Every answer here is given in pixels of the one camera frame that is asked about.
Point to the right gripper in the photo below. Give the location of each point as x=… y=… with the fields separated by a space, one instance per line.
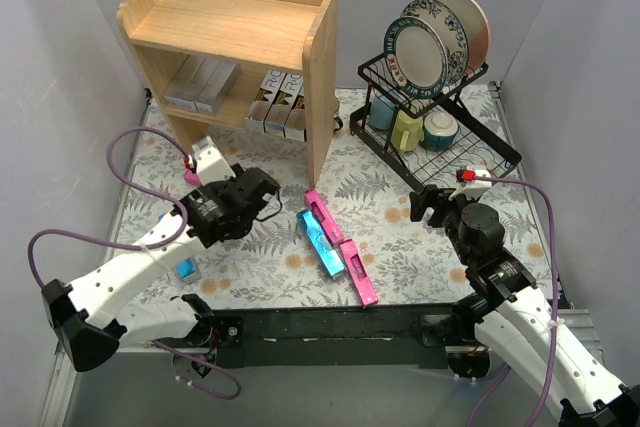
x=435 y=206

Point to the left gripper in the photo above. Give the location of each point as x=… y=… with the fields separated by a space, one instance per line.
x=261 y=185

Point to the cyan toothpaste box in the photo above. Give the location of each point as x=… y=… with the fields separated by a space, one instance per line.
x=329 y=258
x=187 y=271

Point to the silver black RO toothpaste box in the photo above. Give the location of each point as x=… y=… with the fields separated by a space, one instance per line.
x=264 y=99

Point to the brown silver RO toothpaste box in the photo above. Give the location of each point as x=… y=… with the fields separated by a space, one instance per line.
x=295 y=125

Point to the white toothpaste box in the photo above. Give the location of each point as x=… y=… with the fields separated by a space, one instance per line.
x=217 y=87

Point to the silver Protefix toothpaste box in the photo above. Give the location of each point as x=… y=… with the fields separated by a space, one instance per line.
x=192 y=89

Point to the dark striped toothpaste box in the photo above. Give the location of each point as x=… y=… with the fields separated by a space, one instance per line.
x=283 y=104

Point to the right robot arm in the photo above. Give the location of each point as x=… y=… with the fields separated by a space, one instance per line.
x=509 y=314

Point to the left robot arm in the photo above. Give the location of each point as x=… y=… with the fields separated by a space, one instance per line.
x=93 y=316

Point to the wooden two-tier shelf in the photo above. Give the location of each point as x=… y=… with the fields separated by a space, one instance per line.
x=292 y=36

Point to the magenta toothpaste box far left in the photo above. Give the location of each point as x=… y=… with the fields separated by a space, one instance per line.
x=192 y=178

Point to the yellow green mug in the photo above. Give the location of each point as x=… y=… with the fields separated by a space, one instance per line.
x=407 y=133

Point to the teal and white bowl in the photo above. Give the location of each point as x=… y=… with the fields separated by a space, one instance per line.
x=440 y=129

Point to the floral table mat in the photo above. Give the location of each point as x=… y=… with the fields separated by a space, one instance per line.
x=276 y=267

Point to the pink toothpaste box front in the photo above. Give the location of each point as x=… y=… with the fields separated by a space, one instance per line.
x=362 y=282

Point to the pink toothpaste box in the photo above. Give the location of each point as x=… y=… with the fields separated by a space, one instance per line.
x=362 y=282
x=322 y=214

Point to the pink toothpaste box centre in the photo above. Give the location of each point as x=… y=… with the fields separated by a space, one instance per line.
x=322 y=214

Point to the light blue mug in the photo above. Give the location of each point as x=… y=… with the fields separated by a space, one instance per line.
x=381 y=111

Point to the green rimmed white plate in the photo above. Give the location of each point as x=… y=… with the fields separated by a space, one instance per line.
x=416 y=57

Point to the blue floral patterned plate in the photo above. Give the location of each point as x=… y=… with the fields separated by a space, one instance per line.
x=450 y=31

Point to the beige and pink plate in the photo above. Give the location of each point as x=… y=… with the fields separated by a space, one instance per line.
x=477 y=28

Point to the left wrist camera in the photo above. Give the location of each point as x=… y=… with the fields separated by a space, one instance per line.
x=208 y=162

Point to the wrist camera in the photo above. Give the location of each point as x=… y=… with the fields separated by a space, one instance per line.
x=475 y=179
x=208 y=162

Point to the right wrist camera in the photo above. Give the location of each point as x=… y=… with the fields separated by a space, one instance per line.
x=475 y=179

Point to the black wire dish rack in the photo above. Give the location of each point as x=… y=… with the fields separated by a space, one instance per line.
x=474 y=144

